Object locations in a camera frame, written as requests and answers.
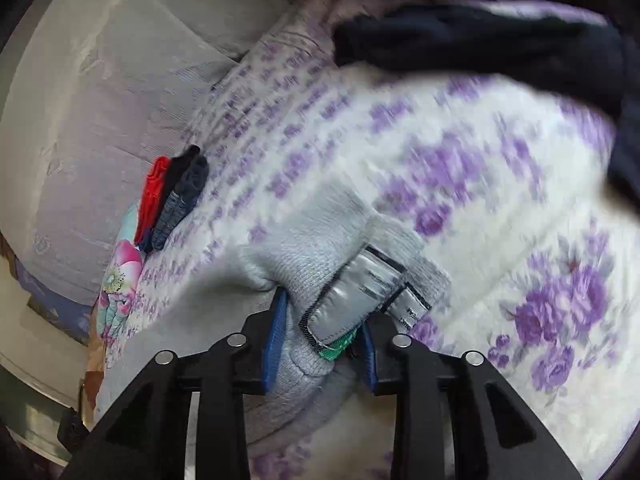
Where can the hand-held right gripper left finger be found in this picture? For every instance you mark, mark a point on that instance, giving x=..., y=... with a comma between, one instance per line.
x=274, y=340

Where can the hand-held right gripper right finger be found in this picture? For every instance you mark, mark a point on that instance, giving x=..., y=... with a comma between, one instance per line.
x=369, y=360

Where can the grey knitted sweater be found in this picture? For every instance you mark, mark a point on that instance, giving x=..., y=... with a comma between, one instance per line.
x=310, y=240

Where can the blue storage bag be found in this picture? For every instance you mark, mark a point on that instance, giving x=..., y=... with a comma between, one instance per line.
x=50, y=305

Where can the colourful floral folded quilt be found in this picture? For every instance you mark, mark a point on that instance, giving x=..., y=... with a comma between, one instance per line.
x=120, y=270

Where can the red folded cloth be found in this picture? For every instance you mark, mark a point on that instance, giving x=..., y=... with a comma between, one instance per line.
x=152, y=195

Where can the dark navy cloth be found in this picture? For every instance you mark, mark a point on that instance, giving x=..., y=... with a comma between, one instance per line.
x=475, y=40

